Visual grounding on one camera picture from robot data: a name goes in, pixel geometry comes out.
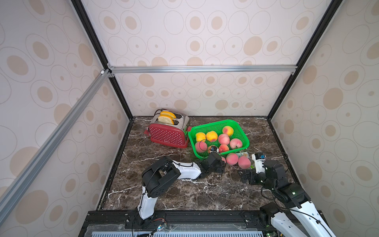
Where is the pink peach with stem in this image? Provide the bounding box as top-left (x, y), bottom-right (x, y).
top-left (195, 141), bottom-right (208, 154)

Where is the yellow orange peach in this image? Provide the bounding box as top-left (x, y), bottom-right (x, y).
top-left (222, 125), bottom-right (234, 137)

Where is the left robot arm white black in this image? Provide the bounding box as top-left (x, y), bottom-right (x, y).
top-left (137, 152), bottom-right (226, 220)

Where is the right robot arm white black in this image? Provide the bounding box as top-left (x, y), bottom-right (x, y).
top-left (238, 159), bottom-right (335, 237)

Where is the green plastic basket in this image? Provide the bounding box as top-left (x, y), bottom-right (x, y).
top-left (188, 119), bottom-right (250, 160)

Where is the white drycake snack packet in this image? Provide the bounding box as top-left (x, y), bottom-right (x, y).
top-left (237, 152), bottom-right (249, 158)

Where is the red polka dot toaster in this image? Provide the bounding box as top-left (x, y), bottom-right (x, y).
top-left (144, 109), bottom-right (191, 148)

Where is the bread slice in toaster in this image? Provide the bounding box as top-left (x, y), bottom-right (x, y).
top-left (158, 115), bottom-right (175, 125)
top-left (160, 111), bottom-right (177, 119)

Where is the horizontal aluminium bar back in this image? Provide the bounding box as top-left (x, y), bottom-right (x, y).
top-left (110, 65), bottom-right (298, 74)

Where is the diagonal aluminium bar left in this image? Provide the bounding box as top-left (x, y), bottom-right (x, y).
top-left (1, 69), bottom-right (111, 225)

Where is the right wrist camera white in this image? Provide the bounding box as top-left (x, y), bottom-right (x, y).
top-left (252, 152), bottom-right (266, 173)

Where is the black front rail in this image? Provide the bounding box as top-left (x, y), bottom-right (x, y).
top-left (79, 210), bottom-right (280, 237)

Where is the black frame post right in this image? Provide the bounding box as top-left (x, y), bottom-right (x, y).
top-left (267, 0), bottom-right (343, 121)

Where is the black aluminium frame post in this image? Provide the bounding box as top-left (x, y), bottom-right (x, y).
top-left (70, 0), bottom-right (133, 120)

